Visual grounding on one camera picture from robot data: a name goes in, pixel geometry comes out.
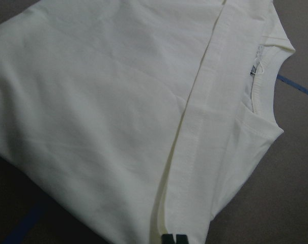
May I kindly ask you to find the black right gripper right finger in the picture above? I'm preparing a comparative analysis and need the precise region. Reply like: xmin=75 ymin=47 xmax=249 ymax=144
xmin=176 ymin=234 xmax=188 ymax=244

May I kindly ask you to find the cream long-sleeve cat shirt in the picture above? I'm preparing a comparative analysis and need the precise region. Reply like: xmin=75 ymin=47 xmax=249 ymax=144
xmin=0 ymin=1 xmax=295 ymax=243

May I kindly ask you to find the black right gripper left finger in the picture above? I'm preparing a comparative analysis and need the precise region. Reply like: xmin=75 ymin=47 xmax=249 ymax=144
xmin=161 ymin=234 xmax=175 ymax=244

